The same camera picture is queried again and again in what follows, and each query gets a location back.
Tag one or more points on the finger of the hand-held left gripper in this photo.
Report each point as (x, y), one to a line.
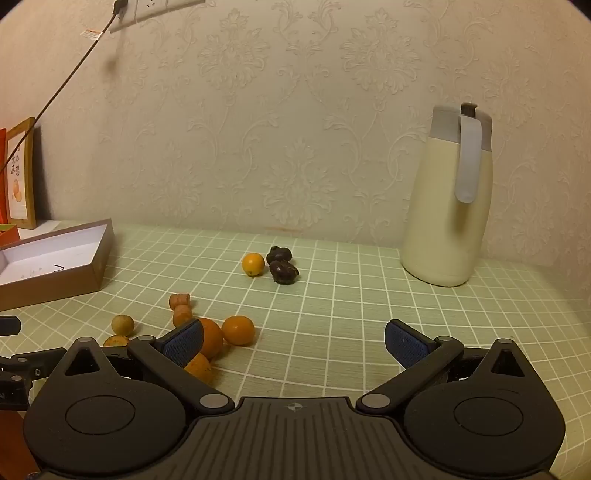
(9, 326)
(32, 359)

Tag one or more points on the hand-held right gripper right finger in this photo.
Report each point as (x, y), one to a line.
(406, 344)

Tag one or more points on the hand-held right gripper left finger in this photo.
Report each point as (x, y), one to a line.
(184, 342)

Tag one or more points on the orange mandarin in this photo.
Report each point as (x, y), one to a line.
(238, 330)
(115, 341)
(212, 339)
(201, 367)

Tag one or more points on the small yellow-green fruit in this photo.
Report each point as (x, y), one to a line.
(122, 324)

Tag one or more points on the brown cardboard box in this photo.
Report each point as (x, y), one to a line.
(46, 258)

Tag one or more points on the small orange kumquat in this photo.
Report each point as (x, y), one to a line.
(253, 264)

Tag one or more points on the dark brown fruit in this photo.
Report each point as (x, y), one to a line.
(279, 254)
(282, 271)

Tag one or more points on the green checked tablecloth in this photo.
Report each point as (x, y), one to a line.
(346, 300)

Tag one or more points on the red open box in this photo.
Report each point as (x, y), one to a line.
(7, 237)

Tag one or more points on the cream thermos jug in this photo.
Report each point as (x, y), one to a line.
(438, 207)

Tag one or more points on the red paper bag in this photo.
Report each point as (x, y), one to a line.
(2, 175)

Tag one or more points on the black power plug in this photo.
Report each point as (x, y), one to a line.
(120, 5)

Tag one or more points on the wooden picture frame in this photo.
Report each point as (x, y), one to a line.
(21, 184)

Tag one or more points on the white wall socket panel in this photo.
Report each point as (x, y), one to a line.
(157, 9)

